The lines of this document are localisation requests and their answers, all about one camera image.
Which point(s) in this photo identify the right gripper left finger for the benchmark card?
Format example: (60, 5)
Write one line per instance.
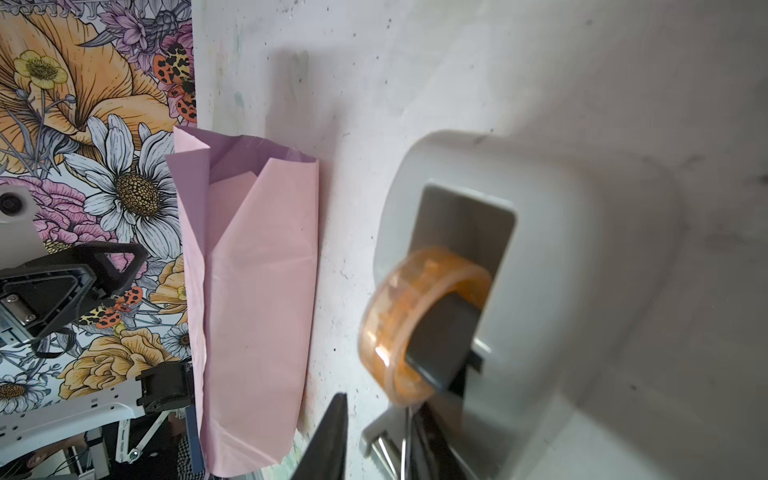
(325, 455)

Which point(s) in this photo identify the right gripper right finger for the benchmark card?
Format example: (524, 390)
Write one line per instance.
(427, 452)

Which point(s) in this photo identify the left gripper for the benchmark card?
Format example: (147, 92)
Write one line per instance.
(44, 294)

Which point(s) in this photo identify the purple wrapping paper sheet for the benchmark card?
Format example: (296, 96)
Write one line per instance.
(249, 211)

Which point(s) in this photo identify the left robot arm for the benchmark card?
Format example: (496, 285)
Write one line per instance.
(158, 390)

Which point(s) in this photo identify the orange adhesive tape roll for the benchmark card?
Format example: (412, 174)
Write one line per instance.
(399, 304)

